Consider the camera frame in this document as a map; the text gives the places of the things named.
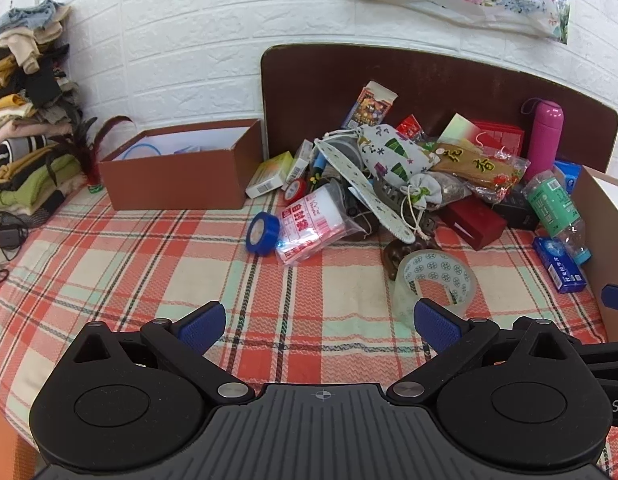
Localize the red print plastic bag pack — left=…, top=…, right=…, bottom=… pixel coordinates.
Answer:
left=276, top=181, right=364, bottom=266

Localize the dark red feather shuttlecock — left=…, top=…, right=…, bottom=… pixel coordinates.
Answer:
left=59, top=115, right=136, bottom=194

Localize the blue tape roll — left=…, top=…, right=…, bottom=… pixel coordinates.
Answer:
left=246, top=211, right=282, bottom=257

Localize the blue toothpaste carton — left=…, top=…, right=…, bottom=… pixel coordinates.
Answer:
left=532, top=236, right=588, bottom=295

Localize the tree print fabric pouch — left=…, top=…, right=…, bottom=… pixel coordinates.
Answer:
left=357, top=122, right=440, bottom=182

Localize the small drawstring fabric pouch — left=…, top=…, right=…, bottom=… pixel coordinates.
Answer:
left=400, top=172, right=446, bottom=209

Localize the red tape roll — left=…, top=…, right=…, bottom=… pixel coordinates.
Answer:
left=283, top=177, right=310, bottom=206

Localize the black charger with cable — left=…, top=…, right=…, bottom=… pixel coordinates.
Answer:
left=0, top=199, right=30, bottom=262

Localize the green label plastic bottle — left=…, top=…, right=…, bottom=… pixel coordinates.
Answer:
left=521, top=169, right=592, bottom=266

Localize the small red packet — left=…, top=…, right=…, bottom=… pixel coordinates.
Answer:
left=395, top=114, right=422, bottom=139

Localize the flat red box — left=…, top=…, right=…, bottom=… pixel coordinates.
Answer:
left=470, top=120, right=526, bottom=159

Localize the small white carton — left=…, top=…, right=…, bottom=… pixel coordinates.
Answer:
left=284, top=139, right=314, bottom=186

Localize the colourful printed carton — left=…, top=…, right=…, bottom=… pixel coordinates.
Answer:
left=341, top=80, right=399, bottom=129

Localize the brown cardboard box white inside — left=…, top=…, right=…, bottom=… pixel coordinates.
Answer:
left=98, top=118, right=264, bottom=211

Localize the pink thermos bottle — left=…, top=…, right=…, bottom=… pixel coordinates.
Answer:
left=520, top=98, right=565, bottom=184

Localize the blue packet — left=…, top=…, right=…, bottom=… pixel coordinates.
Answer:
left=554, top=159, right=583, bottom=196

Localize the grey tape roll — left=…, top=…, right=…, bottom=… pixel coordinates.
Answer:
left=333, top=136, right=364, bottom=171

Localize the plain tan cardboard box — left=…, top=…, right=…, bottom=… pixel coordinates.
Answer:
left=569, top=164, right=618, bottom=344

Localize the dark brown headboard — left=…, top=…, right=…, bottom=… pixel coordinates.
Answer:
left=260, top=43, right=618, bottom=178

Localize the green white card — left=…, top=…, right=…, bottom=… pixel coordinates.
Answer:
left=435, top=113, right=482, bottom=147

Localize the red plaid blanket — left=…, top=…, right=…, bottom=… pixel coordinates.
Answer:
left=0, top=180, right=618, bottom=480

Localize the blue ring cord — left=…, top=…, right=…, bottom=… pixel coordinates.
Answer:
left=123, top=142, right=160, bottom=159

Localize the black box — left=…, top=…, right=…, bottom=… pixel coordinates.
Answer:
left=490, top=184, right=540, bottom=232

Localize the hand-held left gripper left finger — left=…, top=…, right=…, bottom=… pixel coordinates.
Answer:
left=64, top=301, right=256, bottom=406

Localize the white dotted insole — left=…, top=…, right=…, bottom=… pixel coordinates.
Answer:
left=313, top=138, right=416, bottom=246

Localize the green yellow carton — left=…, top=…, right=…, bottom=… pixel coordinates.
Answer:
left=245, top=151, right=295, bottom=200

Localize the clear patterned tape roll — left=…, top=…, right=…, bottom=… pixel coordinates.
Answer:
left=393, top=248, right=478, bottom=322

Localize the brown snack packet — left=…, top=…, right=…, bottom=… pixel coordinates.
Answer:
left=431, top=141, right=532, bottom=202

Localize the brown wooden ornament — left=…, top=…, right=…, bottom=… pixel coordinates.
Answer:
left=383, top=232, right=430, bottom=282

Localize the dark red box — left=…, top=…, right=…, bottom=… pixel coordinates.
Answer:
left=441, top=195, right=508, bottom=251

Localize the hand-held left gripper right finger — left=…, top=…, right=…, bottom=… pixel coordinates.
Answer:
left=386, top=298, right=582, bottom=406

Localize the pile of folded clothes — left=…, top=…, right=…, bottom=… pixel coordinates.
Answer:
left=0, top=0, right=97, bottom=228

